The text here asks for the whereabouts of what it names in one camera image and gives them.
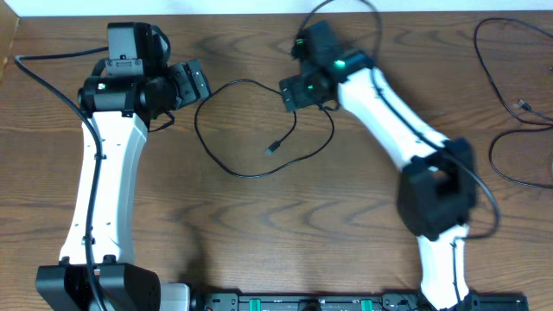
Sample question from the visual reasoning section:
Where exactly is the thin black cable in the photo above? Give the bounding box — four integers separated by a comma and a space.
473, 16, 553, 190
194, 79, 336, 179

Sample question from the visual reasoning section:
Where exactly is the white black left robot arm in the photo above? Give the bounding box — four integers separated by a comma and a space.
35, 22, 211, 310

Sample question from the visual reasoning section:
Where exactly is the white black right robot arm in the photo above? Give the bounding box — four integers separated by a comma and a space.
279, 22, 476, 310

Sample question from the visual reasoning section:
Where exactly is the black camera cable left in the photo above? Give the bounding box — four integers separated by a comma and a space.
13, 46, 111, 311

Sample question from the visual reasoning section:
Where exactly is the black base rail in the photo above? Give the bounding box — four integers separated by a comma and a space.
159, 282, 531, 311

